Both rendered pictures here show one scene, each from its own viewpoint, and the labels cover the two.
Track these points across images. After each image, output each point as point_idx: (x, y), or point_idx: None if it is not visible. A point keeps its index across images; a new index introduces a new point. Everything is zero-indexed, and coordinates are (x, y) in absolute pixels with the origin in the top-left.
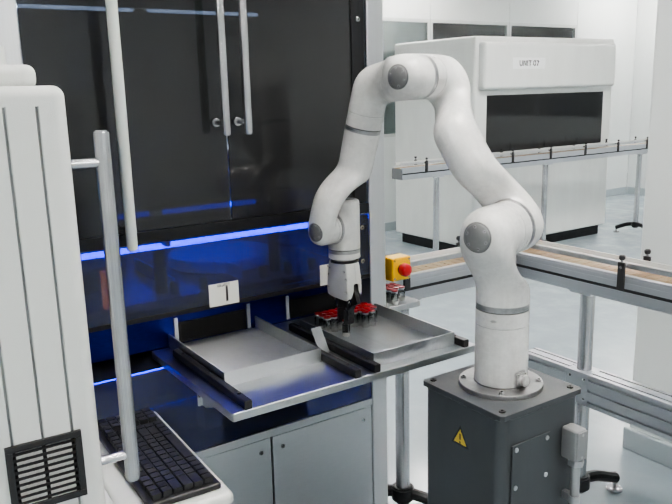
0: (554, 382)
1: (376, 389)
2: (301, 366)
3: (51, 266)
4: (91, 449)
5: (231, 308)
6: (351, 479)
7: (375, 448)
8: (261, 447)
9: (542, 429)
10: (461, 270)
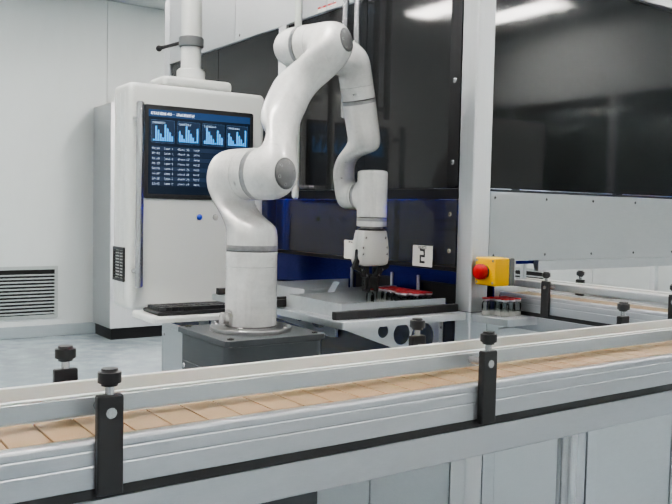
0: (245, 338)
1: None
2: None
3: (124, 164)
4: (126, 260)
5: (382, 272)
6: (428, 492)
7: (452, 475)
8: None
9: (201, 362)
10: (631, 318)
